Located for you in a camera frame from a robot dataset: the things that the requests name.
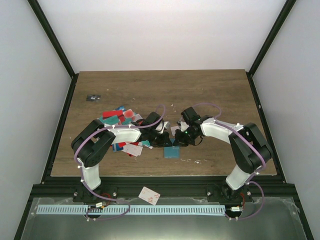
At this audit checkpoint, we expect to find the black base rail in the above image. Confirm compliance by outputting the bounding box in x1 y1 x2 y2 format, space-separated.
40 73 79 185
245 72 287 183

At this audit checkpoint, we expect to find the black front mounting rail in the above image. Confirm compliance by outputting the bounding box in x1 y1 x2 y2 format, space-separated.
30 175 297 203

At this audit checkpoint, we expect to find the white floral card on rail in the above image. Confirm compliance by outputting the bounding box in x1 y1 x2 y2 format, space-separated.
138 186 161 206

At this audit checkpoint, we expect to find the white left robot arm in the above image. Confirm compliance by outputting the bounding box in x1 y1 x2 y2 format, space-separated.
71 111 173 202

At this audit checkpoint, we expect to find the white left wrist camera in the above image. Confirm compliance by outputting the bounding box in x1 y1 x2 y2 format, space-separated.
155 121 170 134

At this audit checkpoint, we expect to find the blue card holder wallet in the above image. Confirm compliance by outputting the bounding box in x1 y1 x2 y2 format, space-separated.
163 146 180 159

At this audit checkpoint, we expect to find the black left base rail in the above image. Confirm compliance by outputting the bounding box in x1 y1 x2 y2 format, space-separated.
40 73 79 185

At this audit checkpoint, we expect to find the black frame post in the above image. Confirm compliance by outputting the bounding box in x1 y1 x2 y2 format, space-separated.
27 0 76 79
246 0 296 77

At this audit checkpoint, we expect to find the metal front plate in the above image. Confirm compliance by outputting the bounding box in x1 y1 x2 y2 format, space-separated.
20 197 307 240

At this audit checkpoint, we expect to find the black left frame post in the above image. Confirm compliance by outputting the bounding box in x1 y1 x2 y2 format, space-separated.
27 0 76 79

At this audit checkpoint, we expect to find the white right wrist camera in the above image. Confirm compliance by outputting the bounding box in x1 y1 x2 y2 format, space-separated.
176 120 189 132

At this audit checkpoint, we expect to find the light blue slotted strip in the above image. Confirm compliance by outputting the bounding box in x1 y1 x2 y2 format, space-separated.
36 204 226 216

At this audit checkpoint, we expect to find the white floral card near wallet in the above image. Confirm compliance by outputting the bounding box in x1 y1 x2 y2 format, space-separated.
170 125 180 136

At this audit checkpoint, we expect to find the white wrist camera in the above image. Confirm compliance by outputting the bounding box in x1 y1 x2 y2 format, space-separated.
155 121 170 134
176 120 189 132

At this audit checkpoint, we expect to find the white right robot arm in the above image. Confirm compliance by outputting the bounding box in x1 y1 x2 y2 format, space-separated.
173 107 274 202

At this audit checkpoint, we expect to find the black VIP card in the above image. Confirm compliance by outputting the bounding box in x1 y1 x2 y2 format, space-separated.
86 94 101 102

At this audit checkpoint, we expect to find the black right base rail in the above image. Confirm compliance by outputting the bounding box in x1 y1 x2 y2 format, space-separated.
245 72 287 183

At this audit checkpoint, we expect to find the black right frame post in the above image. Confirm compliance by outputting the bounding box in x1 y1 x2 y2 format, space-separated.
246 0 296 77

